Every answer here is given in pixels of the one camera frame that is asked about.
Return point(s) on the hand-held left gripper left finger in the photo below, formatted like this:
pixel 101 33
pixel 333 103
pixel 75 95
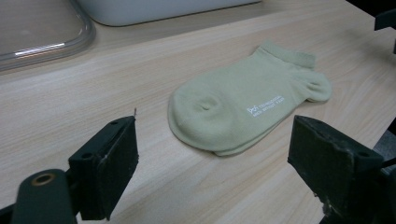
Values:
pixel 106 168

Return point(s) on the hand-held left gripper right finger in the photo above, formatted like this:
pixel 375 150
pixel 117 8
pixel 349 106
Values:
pixel 330 165

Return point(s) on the light green sock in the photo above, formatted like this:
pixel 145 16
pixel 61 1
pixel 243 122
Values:
pixel 236 102

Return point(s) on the brown transparent lid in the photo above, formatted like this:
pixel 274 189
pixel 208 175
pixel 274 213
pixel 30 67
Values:
pixel 37 28

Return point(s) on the white compartment box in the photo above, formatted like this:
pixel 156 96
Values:
pixel 155 11

